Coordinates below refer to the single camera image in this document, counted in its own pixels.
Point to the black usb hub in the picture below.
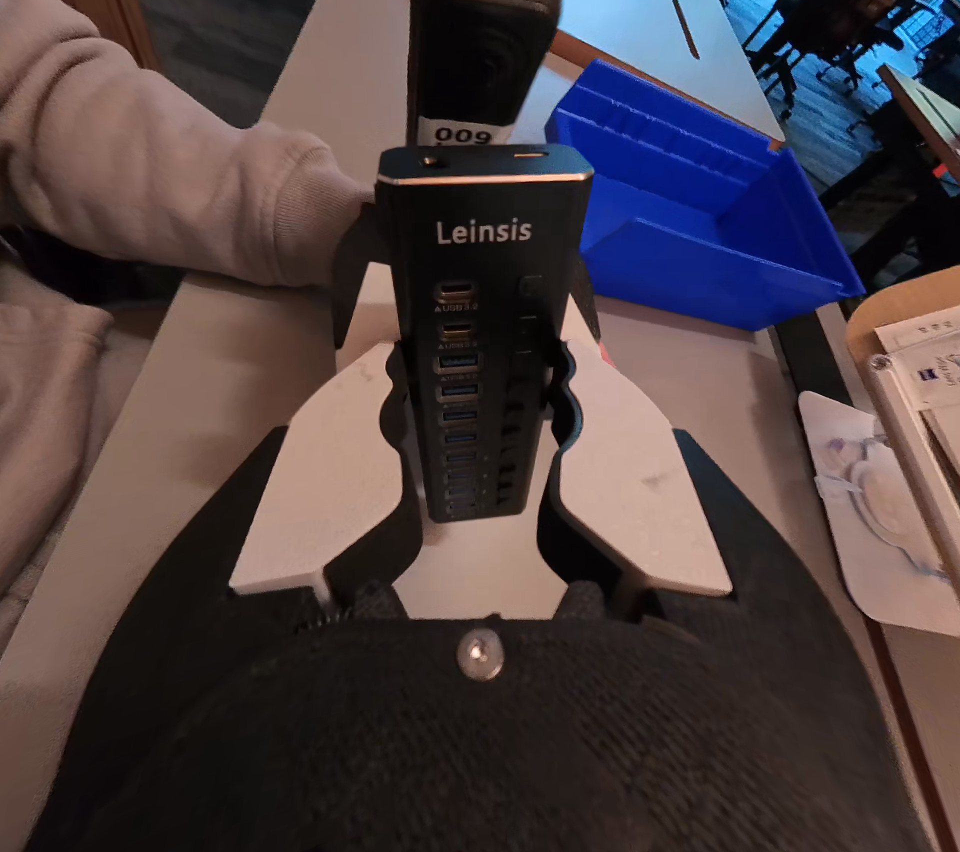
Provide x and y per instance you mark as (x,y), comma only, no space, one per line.
(480,252)

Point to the group of black office chairs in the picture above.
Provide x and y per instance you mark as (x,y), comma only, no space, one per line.
(825,4)

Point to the person's left forearm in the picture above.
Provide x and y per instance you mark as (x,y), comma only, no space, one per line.
(150,177)

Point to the wooden clipboard with papers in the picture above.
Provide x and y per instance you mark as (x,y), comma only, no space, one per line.
(922,357)

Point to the white desk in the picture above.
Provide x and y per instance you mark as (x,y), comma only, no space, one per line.
(225,342)

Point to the person's torso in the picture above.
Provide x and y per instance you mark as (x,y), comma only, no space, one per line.
(45,417)

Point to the blue plastic bin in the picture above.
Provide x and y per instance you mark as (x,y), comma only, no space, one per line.
(675,267)

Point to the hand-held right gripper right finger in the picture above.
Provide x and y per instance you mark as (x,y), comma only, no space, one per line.
(637,484)

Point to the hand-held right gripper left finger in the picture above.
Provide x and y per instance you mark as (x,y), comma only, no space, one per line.
(322,484)

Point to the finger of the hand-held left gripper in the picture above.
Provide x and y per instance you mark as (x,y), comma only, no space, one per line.
(379,304)
(581,334)

